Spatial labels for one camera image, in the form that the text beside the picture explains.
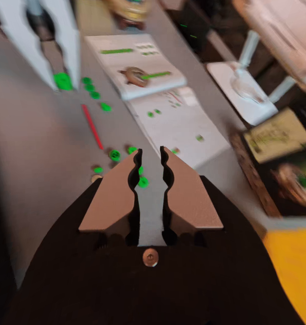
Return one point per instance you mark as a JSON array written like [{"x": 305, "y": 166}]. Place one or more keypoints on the tan round plate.
[{"x": 95, "y": 177}]

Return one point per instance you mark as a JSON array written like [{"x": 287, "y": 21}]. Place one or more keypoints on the grey desk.
[{"x": 41, "y": 127}]

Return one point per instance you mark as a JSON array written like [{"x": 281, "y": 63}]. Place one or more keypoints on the thin red rod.
[{"x": 92, "y": 127}]

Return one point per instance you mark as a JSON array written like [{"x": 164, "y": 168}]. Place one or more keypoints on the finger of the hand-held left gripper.
[
  {"x": 18, "y": 25},
  {"x": 66, "y": 30}
]

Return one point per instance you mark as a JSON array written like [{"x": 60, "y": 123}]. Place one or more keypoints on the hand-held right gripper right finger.
[{"x": 191, "y": 200}]

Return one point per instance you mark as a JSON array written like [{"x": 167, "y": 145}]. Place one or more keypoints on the yellow plastic bin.
[{"x": 290, "y": 266}]

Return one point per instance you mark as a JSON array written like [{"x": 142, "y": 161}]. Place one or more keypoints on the open instruction booklet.
[{"x": 180, "y": 121}]

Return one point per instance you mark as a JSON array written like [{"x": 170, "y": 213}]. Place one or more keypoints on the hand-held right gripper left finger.
[{"x": 112, "y": 200}]

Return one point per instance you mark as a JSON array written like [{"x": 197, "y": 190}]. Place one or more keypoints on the green round toy brick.
[{"x": 62, "y": 81}]

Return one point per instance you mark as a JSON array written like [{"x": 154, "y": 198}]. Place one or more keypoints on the cluster of green round bricks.
[{"x": 114, "y": 155}]

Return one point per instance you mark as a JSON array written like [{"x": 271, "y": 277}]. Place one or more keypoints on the green flat round plate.
[
  {"x": 95, "y": 95},
  {"x": 89, "y": 87},
  {"x": 86, "y": 80}
]

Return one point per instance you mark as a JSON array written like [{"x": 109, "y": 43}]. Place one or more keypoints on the green bamboo brick model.
[{"x": 132, "y": 12}]

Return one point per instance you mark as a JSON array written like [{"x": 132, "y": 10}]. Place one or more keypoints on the small green cylinder piece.
[{"x": 98, "y": 169}]

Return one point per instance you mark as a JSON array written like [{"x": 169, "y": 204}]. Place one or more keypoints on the printed instruction sheet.
[{"x": 282, "y": 30}]

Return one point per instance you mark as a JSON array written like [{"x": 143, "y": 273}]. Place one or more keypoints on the black electronic box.
[{"x": 193, "y": 28}]

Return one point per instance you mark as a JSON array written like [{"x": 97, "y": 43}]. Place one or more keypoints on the black toy set box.
[{"x": 269, "y": 132}]

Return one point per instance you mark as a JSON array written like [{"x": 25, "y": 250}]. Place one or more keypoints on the green notched brick piece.
[{"x": 106, "y": 107}]

